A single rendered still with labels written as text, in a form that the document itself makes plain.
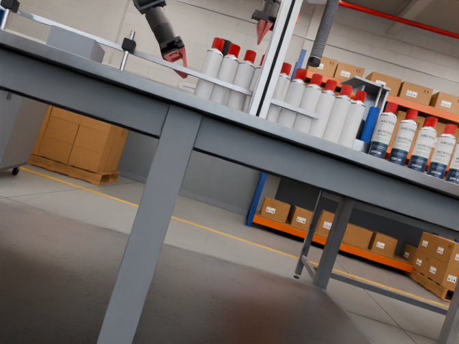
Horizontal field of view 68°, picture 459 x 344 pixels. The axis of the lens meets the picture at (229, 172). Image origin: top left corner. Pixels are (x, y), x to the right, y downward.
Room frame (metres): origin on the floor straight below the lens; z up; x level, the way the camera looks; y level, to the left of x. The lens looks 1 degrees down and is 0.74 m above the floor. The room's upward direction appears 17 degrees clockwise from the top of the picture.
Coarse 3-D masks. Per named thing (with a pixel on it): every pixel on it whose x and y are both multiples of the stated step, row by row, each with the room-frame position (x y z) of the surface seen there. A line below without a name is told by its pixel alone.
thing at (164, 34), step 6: (162, 24) 0.96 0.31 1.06; (168, 24) 0.97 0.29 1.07; (156, 30) 0.97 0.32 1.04; (162, 30) 0.96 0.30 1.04; (168, 30) 0.97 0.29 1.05; (156, 36) 0.98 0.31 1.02; (162, 36) 0.97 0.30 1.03; (168, 36) 0.97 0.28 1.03; (174, 36) 0.98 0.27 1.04; (162, 42) 0.97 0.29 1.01; (168, 42) 0.94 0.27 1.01; (162, 48) 0.94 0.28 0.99
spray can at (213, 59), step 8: (216, 40) 1.01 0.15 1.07; (216, 48) 1.01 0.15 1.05; (208, 56) 1.00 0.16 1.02; (216, 56) 1.00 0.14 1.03; (208, 64) 1.00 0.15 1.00; (216, 64) 1.00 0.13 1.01; (200, 72) 1.01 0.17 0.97; (208, 72) 1.00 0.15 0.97; (216, 72) 1.01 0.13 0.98; (200, 80) 1.00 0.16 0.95; (200, 88) 1.00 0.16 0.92; (208, 88) 1.00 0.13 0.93; (200, 96) 1.00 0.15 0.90; (208, 96) 1.01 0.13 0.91
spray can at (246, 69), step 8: (248, 56) 1.03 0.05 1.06; (240, 64) 1.03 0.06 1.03; (248, 64) 1.02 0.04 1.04; (240, 72) 1.02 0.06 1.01; (248, 72) 1.02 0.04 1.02; (240, 80) 1.02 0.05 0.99; (248, 80) 1.02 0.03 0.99; (248, 88) 1.03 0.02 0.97; (232, 96) 1.02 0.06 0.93; (240, 96) 1.02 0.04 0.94; (232, 104) 1.02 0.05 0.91; (240, 104) 1.03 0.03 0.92
